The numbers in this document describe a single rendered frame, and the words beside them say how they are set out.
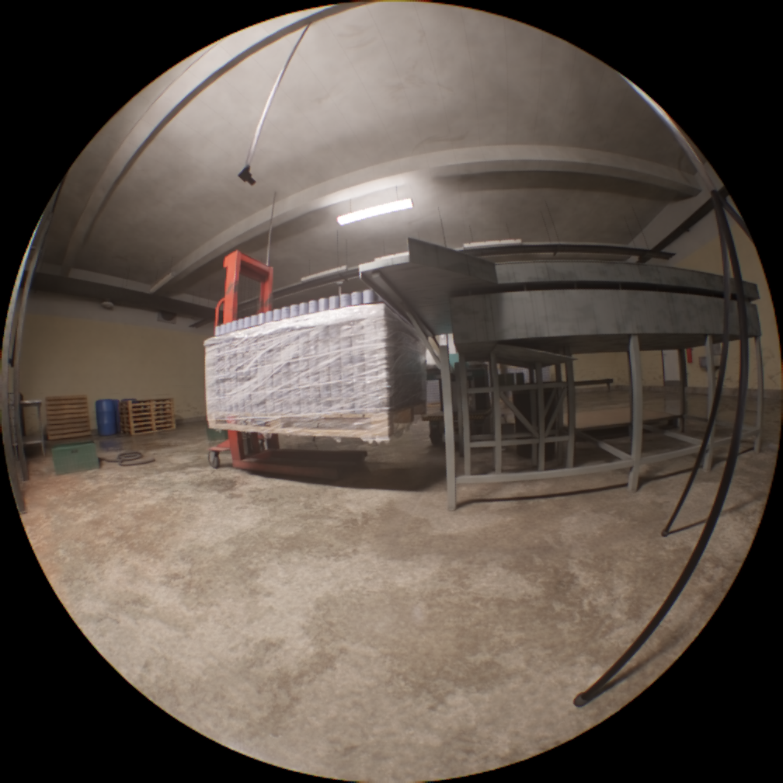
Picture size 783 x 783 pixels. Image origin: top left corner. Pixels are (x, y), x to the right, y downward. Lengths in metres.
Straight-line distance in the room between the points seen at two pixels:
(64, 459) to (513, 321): 4.09
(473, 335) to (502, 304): 0.20
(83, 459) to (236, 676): 3.19
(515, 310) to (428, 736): 1.45
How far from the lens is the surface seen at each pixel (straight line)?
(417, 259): 1.04
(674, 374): 8.96
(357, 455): 2.35
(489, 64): 4.73
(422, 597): 0.90
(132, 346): 10.15
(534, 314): 1.33
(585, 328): 1.40
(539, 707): 0.69
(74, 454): 3.70
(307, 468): 2.08
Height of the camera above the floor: 0.62
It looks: level
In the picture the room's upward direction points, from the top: 4 degrees counter-clockwise
